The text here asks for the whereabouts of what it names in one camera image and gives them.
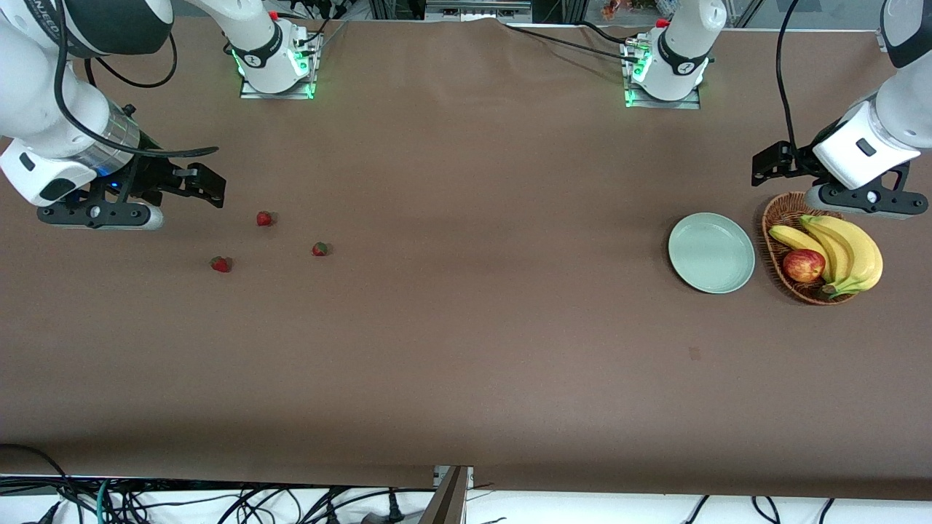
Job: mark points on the red strawberry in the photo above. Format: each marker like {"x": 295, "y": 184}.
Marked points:
{"x": 263, "y": 218}
{"x": 220, "y": 265}
{"x": 320, "y": 249}

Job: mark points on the grey metal post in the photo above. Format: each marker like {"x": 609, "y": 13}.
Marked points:
{"x": 448, "y": 502}

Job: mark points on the yellow banana bunch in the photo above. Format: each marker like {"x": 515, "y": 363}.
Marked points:
{"x": 852, "y": 247}

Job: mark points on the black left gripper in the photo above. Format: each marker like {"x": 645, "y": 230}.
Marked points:
{"x": 799, "y": 161}

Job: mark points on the aluminium frame rail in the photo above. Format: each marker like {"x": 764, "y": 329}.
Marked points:
{"x": 477, "y": 6}

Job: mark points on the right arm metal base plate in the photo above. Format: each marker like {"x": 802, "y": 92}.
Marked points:
{"x": 251, "y": 92}

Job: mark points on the brown table cover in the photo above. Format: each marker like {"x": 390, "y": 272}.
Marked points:
{"x": 466, "y": 327}

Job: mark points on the pale green round plate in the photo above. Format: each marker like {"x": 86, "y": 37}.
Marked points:
{"x": 711, "y": 252}

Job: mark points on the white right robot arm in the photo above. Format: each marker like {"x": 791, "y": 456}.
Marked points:
{"x": 44, "y": 109}

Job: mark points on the red apple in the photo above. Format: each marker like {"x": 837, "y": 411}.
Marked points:
{"x": 804, "y": 266}

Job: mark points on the brown wicker basket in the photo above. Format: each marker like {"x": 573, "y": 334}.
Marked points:
{"x": 779, "y": 215}

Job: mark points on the orange background object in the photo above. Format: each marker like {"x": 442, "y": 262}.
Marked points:
{"x": 610, "y": 9}

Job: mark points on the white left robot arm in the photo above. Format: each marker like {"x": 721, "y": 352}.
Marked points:
{"x": 895, "y": 116}

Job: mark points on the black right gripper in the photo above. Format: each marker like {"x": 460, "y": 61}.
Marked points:
{"x": 154, "y": 176}

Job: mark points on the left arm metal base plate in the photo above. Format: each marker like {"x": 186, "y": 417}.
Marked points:
{"x": 692, "y": 103}

